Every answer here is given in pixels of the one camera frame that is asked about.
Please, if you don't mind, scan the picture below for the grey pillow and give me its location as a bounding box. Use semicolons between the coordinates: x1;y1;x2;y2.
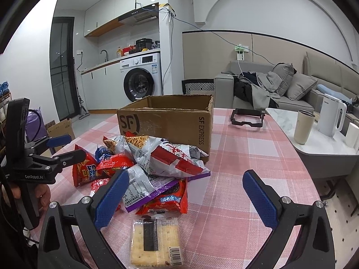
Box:
286;73;318;101
272;63;296;97

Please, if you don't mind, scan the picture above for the white electric kettle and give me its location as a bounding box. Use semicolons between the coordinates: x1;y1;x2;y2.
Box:
317;94;347;137

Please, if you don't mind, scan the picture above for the white marble coffee table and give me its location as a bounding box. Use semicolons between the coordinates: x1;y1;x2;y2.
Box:
266;108;358;179

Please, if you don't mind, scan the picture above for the blue cookie pack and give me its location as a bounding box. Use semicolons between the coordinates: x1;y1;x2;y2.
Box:
95;146;113;163

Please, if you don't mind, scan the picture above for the brown SF cardboard box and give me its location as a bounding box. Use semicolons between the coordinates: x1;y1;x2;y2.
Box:
117;95;214;154

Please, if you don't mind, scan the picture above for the red cone snack bag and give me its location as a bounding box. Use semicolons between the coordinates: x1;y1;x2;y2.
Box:
72;145;100;187

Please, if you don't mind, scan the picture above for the grey and black clothes pile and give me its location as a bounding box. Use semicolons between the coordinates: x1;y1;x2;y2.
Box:
233;71;283;111

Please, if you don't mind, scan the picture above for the small red snack pack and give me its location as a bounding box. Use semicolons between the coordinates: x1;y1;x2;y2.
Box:
136;179;188;215

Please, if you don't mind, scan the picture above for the black patterned chair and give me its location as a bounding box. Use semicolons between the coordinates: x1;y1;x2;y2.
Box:
182;79;215;95

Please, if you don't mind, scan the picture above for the range hood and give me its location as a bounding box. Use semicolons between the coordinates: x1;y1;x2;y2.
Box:
117;3;159;26

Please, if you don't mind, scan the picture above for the wall power socket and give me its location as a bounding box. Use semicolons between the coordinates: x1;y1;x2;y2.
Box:
234;44;250;61

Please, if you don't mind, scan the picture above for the black glass door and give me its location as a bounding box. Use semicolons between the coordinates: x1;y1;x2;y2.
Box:
49;16;80;121

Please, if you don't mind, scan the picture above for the small cardboard box on floor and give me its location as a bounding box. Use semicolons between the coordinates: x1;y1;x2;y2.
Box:
45;119;75;140

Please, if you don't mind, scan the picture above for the pink plaid tablecloth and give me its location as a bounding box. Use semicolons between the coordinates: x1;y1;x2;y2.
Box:
50;108;320;268

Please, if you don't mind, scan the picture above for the red white balloon snack bag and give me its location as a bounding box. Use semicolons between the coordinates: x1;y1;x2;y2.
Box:
90;178;109;197

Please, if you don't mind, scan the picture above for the silver purple snack bag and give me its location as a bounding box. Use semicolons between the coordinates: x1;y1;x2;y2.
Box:
122;164;210;213

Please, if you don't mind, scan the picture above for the white washing machine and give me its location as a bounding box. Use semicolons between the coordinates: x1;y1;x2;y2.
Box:
120;52;162;102

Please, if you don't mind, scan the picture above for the person's left hand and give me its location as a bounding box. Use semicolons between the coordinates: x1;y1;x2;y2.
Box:
11;183;52;212

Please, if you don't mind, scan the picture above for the black cooker on counter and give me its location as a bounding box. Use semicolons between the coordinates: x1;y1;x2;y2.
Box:
135;38;153;52

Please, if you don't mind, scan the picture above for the red white noodle snack bag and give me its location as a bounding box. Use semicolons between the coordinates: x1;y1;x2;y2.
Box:
125;132;210;181

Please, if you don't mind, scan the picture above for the black plastic frame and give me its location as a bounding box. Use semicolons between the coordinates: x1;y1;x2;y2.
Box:
229;108;265;128

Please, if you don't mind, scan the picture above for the beige cup with lid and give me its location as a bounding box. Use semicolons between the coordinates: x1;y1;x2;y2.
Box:
293;110;315;145

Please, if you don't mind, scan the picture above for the clear pack of crackers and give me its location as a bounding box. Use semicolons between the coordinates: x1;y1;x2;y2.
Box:
130;215;184;268

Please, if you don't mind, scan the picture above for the grey sofa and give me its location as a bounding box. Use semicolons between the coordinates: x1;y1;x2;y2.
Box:
213;50;359;113

